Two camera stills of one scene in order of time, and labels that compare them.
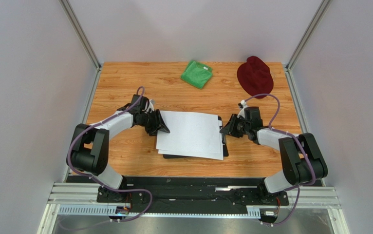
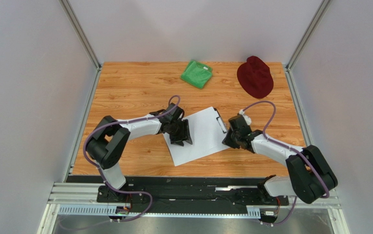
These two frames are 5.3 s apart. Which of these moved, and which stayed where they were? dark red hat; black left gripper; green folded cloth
Moved: black left gripper
Stayed: green folded cloth; dark red hat
